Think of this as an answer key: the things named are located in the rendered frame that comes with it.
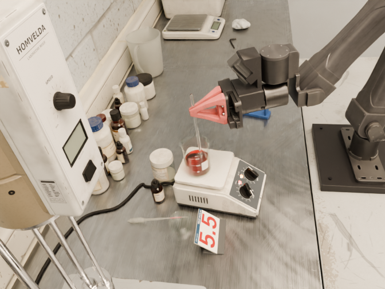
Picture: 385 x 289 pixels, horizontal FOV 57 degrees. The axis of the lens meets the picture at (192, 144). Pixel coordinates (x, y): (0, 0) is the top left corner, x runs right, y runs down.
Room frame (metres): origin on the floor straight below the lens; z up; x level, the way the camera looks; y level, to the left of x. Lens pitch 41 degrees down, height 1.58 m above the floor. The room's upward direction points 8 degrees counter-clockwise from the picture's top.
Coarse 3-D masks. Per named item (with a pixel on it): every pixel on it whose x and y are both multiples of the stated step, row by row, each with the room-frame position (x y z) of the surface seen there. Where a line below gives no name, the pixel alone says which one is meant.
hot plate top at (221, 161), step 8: (216, 152) 0.65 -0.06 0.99; (224, 152) 0.64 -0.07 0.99; (216, 160) 0.62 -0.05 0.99; (224, 160) 0.61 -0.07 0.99; (232, 160) 0.61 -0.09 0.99; (184, 168) 0.61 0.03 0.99; (216, 168) 0.59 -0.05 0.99; (224, 168) 0.59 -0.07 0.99; (176, 176) 0.58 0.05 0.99; (184, 176) 0.58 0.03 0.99; (208, 176) 0.57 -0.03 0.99; (216, 176) 0.57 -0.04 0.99; (224, 176) 0.56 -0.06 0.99; (192, 184) 0.56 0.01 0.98; (200, 184) 0.55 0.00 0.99; (208, 184) 0.55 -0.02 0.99; (216, 184) 0.54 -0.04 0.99; (224, 184) 0.54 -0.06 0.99
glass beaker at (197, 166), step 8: (192, 136) 0.63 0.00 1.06; (200, 136) 0.62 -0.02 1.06; (184, 144) 0.61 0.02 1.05; (192, 144) 0.62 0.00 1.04; (208, 144) 0.59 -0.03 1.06; (184, 152) 0.58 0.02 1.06; (208, 152) 0.58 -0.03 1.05; (184, 160) 0.59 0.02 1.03; (192, 160) 0.57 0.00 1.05; (200, 160) 0.57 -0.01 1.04; (208, 160) 0.58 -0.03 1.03; (192, 168) 0.57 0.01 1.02; (200, 168) 0.57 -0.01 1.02; (208, 168) 0.58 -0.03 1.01; (192, 176) 0.57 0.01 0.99; (200, 176) 0.57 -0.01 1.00
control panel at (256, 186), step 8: (240, 160) 0.63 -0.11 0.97; (240, 168) 0.61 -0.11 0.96; (232, 184) 0.56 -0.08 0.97; (240, 184) 0.56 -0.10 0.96; (256, 184) 0.57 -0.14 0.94; (232, 192) 0.53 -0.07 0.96; (256, 192) 0.55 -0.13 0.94; (240, 200) 0.52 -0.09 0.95; (248, 200) 0.52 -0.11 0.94; (256, 200) 0.53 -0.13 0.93; (256, 208) 0.50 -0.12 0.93
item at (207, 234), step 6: (204, 216) 0.50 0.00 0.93; (210, 216) 0.51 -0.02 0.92; (204, 222) 0.49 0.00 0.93; (210, 222) 0.49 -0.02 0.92; (216, 222) 0.50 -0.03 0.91; (204, 228) 0.47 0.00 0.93; (210, 228) 0.48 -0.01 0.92; (216, 228) 0.48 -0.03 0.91; (204, 234) 0.46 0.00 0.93; (210, 234) 0.46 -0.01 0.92; (216, 234) 0.47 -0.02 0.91; (198, 240) 0.44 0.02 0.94; (204, 240) 0.44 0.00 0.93; (210, 240) 0.45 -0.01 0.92; (210, 246) 0.43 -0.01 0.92
